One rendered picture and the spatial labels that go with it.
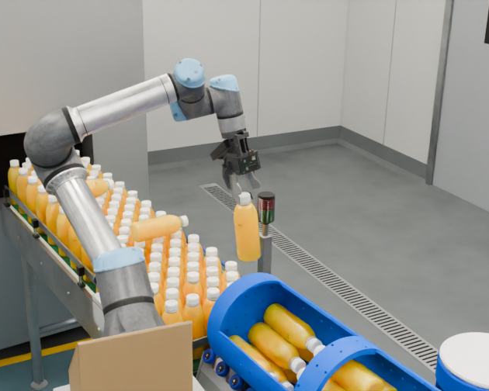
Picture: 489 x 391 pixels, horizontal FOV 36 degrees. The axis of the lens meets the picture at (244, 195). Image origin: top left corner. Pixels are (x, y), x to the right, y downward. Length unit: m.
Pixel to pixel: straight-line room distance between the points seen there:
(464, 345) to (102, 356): 1.15
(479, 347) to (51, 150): 1.32
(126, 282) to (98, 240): 0.23
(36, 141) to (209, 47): 4.86
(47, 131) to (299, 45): 5.37
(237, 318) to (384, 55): 4.97
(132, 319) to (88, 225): 0.35
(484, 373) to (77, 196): 1.19
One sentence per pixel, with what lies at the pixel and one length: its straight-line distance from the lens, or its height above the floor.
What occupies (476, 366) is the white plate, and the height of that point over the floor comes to 1.04.
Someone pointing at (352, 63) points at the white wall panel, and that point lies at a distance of 7.31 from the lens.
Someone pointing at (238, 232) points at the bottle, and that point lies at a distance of 2.18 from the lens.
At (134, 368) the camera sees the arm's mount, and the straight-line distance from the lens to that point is 1.58.
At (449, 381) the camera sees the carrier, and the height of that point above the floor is 1.00.
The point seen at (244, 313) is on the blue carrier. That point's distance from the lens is 2.19.
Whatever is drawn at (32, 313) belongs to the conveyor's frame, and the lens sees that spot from 3.66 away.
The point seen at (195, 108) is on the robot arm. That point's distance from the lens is 2.00.
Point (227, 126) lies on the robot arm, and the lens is 2.05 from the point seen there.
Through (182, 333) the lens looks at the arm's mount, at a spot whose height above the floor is 1.40.
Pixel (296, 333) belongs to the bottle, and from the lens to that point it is 2.07.
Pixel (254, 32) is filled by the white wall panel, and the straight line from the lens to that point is 6.84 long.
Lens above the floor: 2.23
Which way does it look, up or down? 22 degrees down
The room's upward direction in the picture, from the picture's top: 1 degrees clockwise
